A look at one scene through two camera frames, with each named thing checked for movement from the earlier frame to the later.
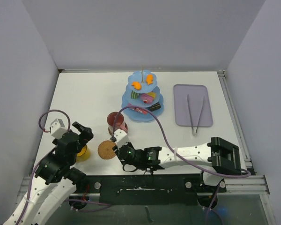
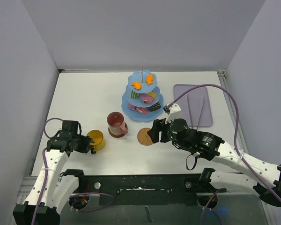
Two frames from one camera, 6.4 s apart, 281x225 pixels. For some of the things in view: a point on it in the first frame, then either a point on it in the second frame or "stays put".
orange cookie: [137, 86] stays put
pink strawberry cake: [146, 98] stays put
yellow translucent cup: [84, 155] -> [98, 138]
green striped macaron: [134, 94] stays put
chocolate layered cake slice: [155, 107] stays put
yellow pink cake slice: [152, 94] stays put
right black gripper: [115, 148] -> [159, 125]
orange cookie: [149, 79] stays put
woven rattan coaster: [105, 150] -> [144, 138]
